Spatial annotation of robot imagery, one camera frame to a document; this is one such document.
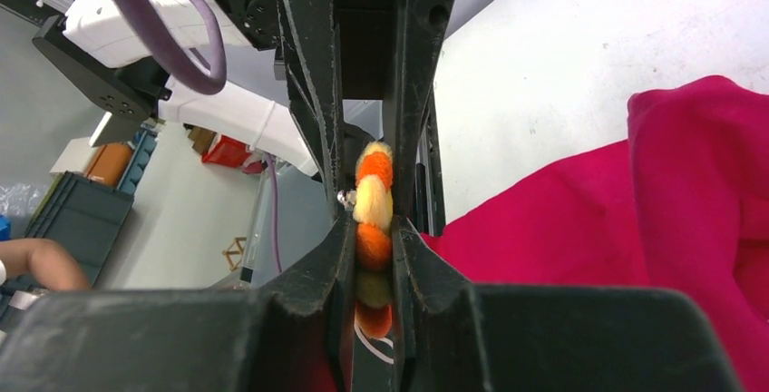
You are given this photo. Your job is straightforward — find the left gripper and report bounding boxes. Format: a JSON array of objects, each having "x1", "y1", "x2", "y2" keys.
[{"x1": 214, "y1": 0, "x2": 454, "y2": 220}]

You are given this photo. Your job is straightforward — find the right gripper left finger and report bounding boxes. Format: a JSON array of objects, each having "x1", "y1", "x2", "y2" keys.
[{"x1": 1, "y1": 215, "x2": 355, "y2": 391}]

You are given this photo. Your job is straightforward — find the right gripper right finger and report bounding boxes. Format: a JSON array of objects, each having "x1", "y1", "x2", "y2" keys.
[{"x1": 391, "y1": 216, "x2": 742, "y2": 391}]

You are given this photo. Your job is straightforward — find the orange yellow pompom brooch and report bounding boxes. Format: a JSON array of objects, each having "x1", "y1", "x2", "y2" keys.
[{"x1": 337, "y1": 141, "x2": 394, "y2": 365}]

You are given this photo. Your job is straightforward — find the red t-shirt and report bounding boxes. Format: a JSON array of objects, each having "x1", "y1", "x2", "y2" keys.
[{"x1": 424, "y1": 76, "x2": 768, "y2": 391}]

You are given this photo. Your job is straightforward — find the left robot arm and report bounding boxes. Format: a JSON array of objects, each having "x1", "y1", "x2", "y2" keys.
[{"x1": 33, "y1": 0, "x2": 454, "y2": 216}]

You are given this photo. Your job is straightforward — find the cluttered background items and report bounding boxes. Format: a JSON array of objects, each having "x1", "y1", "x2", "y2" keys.
[{"x1": 28, "y1": 125, "x2": 259, "y2": 289}]

